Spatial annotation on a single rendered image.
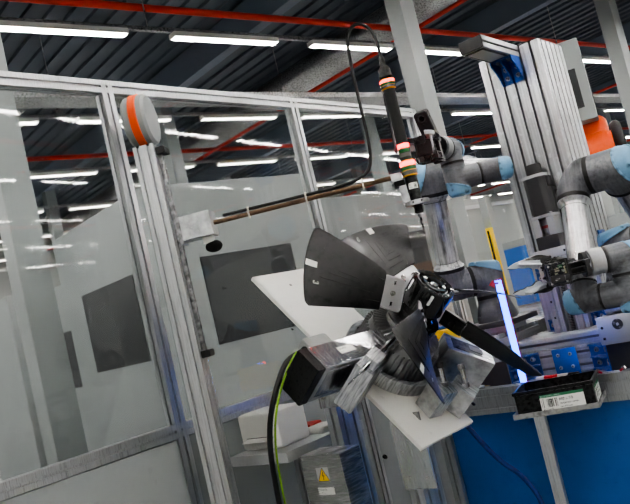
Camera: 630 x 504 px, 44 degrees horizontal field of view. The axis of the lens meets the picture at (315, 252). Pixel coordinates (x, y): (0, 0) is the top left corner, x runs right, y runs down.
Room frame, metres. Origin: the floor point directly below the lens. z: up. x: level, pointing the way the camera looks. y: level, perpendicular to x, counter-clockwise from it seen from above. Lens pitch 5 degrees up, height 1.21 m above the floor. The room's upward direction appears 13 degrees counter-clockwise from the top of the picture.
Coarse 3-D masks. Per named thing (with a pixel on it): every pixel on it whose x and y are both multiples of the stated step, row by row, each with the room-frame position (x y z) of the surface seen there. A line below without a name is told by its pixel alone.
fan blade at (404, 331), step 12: (420, 312) 1.95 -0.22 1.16; (408, 324) 1.83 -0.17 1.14; (420, 324) 1.91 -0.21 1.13; (396, 336) 1.76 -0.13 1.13; (408, 336) 1.80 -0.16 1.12; (420, 336) 1.87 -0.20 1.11; (408, 348) 1.77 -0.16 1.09; (420, 348) 1.83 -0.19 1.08; (420, 360) 1.80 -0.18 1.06; (432, 372) 1.86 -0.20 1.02; (432, 384) 1.80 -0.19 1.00
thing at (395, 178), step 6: (396, 174) 2.15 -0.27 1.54; (396, 180) 2.15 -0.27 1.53; (402, 180) 2.14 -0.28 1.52; (396, 186) 2.14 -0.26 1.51; (402, 186) 2.15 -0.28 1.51; (402, 192) 2.15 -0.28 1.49; (402, 198) 2.15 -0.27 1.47; (408, 198) 2.15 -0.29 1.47; (420, 198) 2.13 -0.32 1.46; (426, 198) 2.13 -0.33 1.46; (408, 204) 2.14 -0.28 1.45; (414, 204) 2.14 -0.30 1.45
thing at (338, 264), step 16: (320, 240) 1.99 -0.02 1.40; (336, 240) 2.01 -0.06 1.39; (320, 256) 1.97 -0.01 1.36; (336, 256) 1.99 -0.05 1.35; (352, 256) 2.01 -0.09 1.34; (304, 272) 1.94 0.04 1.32; (320, 272) 1.96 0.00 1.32; (336, 272) 1.98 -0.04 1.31; (352, 272) 2.00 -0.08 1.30; (368, 272) 2.02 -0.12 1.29; (384, 272) 2.04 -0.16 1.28; (304, 288) 1.92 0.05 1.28; (320, 288) 1.95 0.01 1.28; (336, 288) 1.97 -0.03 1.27; (352, 288) 1.99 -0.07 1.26; (368, 288) 2.01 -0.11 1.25; (320, 304) 1.94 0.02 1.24; (336, 304) 1.96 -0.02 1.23; (352, 304) 1.99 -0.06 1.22; (368, 304) 2.01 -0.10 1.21
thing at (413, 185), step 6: (384, 60) 2.15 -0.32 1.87; (384, 66) 2.14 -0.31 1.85; (378, 72) 2.16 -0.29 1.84; (384, 72) 2.14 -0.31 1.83; (390, 72) 2.15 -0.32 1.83; (408, 180) 2.14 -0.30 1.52; (414, 180) 2.14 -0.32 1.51; (408, 186) 2.15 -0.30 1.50; (414, 186) 2.14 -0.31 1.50; (408, 192) 2.16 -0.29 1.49; (414, 192) 2.14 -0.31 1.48; (420, 192) 2.15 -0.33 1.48; (414, 198) 2.14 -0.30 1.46; (420, 204) 2.15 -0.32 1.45; (414, 210) 2.16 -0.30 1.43; (420, 210) 2.15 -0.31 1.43
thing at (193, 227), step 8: (176, 216) 2.20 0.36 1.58; (184, 216) 2.18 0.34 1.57; (192, 216) 2.18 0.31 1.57; (200, 216) 2.18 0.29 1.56; (208, 216) 2.18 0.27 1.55; (176, 224) 2.20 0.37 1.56; (184, 224) 2.18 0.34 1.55; (192, 224) 2.18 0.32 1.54; (200, 224) 2.18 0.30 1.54; (208, 224) 2.18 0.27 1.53; (216, 224) 2.24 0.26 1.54; (184, 232) 2.18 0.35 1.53; (192, 232) 2.18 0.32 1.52; (200, 232) 2.18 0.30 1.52; (208, 232) 2.18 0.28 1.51; (216, 232) 2.21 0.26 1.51; (184, 240) 2.18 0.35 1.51; (192, 240) 2.22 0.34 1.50
